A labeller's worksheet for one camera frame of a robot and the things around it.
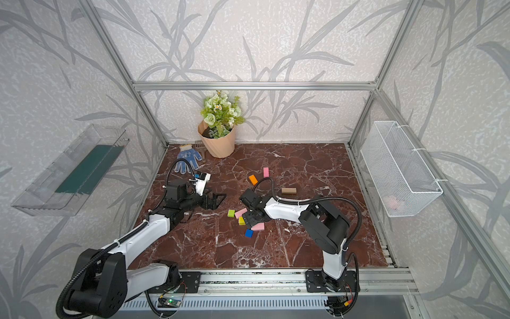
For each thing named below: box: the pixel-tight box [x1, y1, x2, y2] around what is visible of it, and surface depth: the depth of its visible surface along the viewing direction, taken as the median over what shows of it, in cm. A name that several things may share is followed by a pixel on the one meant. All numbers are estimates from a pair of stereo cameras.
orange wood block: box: [248, 174, 259, 187], surface depth 106 cm
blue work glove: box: [174, 144, 203, 175], surface depth 118 cm
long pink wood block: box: [235, 207, 248, 220], surface depth 93 cm
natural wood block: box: [280, 187, 297, 194], surface depth 101 cm
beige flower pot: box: [197, 119, 236, 159], surface depth 107 cm
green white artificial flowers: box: [200, 90, 246, 139], surface depth 98 cm
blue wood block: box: [244, 228, 254, 239], surface depth 86 cm
